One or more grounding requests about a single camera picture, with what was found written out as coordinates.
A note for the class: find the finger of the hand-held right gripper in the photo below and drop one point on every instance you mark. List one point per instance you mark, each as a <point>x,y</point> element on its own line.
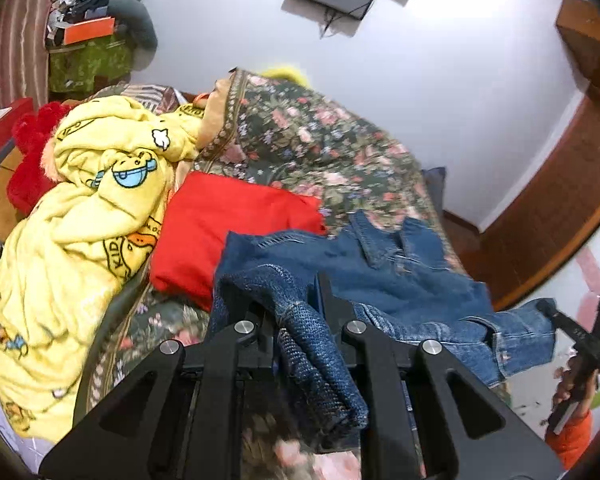
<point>565,322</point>

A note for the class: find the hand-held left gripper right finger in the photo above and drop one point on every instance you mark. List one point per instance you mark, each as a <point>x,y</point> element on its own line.
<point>352,345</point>

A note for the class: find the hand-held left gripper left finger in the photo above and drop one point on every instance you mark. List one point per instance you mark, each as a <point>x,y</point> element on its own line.
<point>250,340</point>

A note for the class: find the blue denim jacket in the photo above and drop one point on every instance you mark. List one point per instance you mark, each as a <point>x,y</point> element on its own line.
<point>405,280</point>

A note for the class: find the person's orange-sleeved right forearm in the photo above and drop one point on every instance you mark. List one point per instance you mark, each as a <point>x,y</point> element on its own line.
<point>572,440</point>

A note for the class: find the person's right hand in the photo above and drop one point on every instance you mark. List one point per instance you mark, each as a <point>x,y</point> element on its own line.
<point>587,391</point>

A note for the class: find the red folded cloth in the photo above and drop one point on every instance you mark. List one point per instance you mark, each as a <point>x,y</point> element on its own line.
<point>220,230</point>

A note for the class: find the dark grey bag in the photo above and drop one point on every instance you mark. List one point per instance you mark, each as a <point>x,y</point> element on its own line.
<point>434,187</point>

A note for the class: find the dark floral bedspread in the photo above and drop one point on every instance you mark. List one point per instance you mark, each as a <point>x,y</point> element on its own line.
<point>320,150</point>

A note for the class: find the yellow cartoon blanket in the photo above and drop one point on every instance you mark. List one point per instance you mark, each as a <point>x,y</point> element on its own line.
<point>70,240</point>

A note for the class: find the yellow plush toy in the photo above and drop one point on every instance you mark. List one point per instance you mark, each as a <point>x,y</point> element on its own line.
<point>280,72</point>

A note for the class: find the red plush toy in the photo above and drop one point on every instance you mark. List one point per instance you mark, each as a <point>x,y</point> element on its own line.
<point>27,180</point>

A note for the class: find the wooden overhead cabinets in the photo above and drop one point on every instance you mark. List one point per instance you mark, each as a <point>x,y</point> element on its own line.
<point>590,45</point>

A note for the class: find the green patterned cloth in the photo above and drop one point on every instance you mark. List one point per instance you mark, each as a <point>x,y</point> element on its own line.
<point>90,67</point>

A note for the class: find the red and white box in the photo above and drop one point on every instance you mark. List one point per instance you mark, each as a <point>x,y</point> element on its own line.
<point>2,127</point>

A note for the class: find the grey neck pillow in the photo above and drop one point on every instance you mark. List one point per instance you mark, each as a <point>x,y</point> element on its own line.
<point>140,25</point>

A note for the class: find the orange box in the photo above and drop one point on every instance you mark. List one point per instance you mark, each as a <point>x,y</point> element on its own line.
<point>87,31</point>

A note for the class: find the striped brown curtain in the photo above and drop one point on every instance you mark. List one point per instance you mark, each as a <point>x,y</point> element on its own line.
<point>20,35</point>

